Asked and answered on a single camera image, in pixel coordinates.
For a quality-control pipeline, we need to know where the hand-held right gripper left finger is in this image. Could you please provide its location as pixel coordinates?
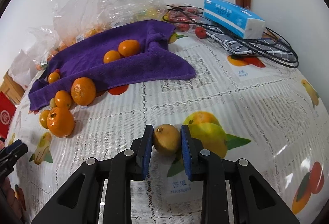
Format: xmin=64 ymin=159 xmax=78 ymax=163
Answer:
xmin=31 ymin=124 xmax=155 ymax=224

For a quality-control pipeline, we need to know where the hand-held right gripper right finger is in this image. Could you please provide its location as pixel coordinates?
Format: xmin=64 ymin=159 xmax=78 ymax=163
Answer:
xmin=180 ymin=124 xmax=302 ymax=224

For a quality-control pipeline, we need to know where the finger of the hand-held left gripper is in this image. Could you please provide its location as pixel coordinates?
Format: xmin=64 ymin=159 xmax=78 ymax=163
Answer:
xmin=5 ymin=140 xmax=23 ymax=150
xmin=0 ymin=144 xmax=28 ymax=163

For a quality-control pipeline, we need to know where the small orange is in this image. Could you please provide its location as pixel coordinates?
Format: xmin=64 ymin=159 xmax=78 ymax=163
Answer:
xmin=55 ymin=90 xmax=73 ymax=109
xmin=103 ymin=50 xmax=122 ymax=64
xmin=39 ymin=110 xmax=50 ymax=129
xmin=48 ymin=72 xmax=61 ymax=84
xmin=118 ymin=39 xmax=141 ymax=58

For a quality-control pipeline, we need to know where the large orange with stem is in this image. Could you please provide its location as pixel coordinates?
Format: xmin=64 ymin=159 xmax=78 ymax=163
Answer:
xmin=47 ymin=107 xmax=75 ymax=138

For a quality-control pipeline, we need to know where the purple towel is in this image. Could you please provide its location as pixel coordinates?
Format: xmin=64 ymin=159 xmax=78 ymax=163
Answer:
xmin=28 ymin=19 xmax=196 ymax=111

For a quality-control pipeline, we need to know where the person's left hand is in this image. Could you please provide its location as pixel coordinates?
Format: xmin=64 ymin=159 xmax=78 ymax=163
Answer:
xmin=0 ymin=177 xmax=18 ymax=222

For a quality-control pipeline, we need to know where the red paper bag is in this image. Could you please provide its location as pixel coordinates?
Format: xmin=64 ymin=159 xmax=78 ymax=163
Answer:
xmin=0 ymin=91 xmax=17 ymax=137

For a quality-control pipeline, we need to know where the fruit-print white tablecloth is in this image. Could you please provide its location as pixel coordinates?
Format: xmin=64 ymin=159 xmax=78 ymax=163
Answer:
xmin=5 ymin=12 xmax=329 ymax=224

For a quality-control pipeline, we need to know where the wooden chair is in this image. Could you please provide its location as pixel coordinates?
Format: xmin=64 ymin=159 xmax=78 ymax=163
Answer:
xmin=2 ymin=71 xmax=26 ymax=105

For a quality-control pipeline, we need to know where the white plastic bag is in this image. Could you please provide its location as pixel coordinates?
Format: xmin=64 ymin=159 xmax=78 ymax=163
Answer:
xmin=9 ymin=49 xmax=36 ymax=85

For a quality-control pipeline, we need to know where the clear bag of leafy oranges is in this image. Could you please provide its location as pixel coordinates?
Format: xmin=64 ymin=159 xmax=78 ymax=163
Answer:
xmin=26 ymin=26 xmax=67 ymax=70

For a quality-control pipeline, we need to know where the black white patterned pouch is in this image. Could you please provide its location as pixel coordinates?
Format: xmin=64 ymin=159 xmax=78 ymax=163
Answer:
xmin=207 ymin=26 xmax=296 ymax=63

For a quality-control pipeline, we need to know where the red cherry tomato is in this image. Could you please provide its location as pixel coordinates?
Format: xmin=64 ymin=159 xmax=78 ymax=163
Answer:
xmin=195 ymin=26 xmax=207 ymax=39

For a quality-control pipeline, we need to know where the bag of red tomatoes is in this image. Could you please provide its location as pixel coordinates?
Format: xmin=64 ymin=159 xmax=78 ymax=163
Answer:
xmin=164 ymin=4 xmax=206 ymax=31

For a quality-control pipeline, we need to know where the blue tissue pack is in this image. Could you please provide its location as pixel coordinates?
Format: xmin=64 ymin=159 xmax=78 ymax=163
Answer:
xmin=203 ymin=0 xmax=266 ymax=40

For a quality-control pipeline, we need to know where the tall clear bag of oranges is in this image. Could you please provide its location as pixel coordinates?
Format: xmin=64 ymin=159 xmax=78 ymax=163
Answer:
xmin=50 ymin=0 xmax=114 ymax=43

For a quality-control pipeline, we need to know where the black cable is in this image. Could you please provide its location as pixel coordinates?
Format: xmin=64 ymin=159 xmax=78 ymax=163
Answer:
xmin=162 ymin=4 xmax=300 ymax=69

